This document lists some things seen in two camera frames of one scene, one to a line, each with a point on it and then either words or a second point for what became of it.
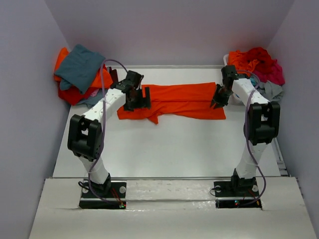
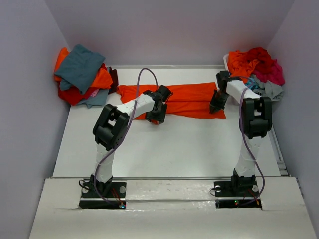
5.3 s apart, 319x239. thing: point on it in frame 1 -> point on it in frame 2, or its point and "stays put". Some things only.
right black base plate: x=239 y=193 stays put
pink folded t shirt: x=94 y=93 stays put
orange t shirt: x=177 y=102 stays put
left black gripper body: x=137 y=101 -> x=156 y=115
